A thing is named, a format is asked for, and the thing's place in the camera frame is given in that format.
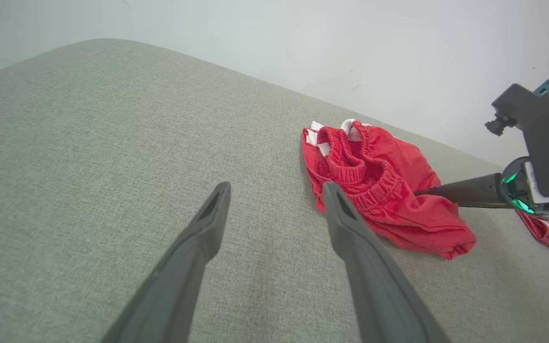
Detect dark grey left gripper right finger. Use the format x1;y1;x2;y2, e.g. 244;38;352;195
323;182;449;343

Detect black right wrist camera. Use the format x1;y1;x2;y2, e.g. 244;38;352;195
484;83;549;200

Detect grey fabric sofa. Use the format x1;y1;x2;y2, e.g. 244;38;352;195
0;38;549;343

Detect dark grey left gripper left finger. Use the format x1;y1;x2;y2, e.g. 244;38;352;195
103;182;231;343

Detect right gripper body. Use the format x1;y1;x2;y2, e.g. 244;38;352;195
502;160;549;239

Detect red white shorts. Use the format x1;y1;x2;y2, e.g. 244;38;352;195
302;119;477;261

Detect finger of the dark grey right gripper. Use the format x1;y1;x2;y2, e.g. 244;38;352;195
414;174;511;206

